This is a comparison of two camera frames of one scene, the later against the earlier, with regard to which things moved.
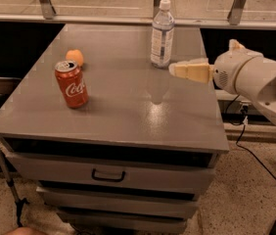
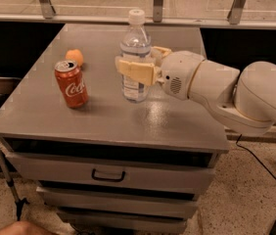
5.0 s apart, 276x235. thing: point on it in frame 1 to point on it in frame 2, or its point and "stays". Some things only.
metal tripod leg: (20, 203) stays
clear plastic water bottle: (161, 35) to (135, 44)
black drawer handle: (107, 179) stays
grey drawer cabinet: (135, 157) stays
